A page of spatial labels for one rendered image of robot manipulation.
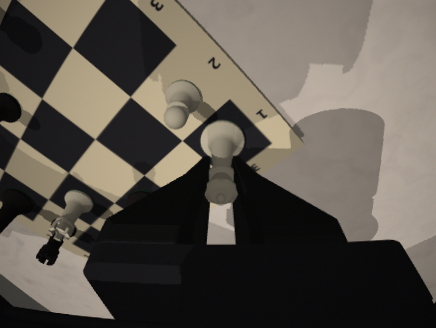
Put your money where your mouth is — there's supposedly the white pawn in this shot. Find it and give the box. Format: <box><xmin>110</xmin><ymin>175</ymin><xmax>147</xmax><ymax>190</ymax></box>
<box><xmin>164</xmin><ymin>80</ymin><xmax>201</xmax><ymax>129</ymax></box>

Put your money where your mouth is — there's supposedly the black and cream chessboard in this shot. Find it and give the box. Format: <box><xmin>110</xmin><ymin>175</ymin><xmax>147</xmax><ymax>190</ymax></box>
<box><xmin>0</xmin><ymin>0</ymin><xmax>305</xmax><ymax>260</ymax></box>

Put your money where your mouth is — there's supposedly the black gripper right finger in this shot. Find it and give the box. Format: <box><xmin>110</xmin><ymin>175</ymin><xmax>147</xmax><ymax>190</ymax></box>
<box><xmin>232</xmin><ymin>156</ymin><xmax>348</xmax><ymax>244</ymax></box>

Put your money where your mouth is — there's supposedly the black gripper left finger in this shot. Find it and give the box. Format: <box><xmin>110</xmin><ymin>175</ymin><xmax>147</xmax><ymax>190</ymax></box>
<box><xmin>95</xmin><ymin>156</ymin><xmax>210</xmax><ymax>244</ymax></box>

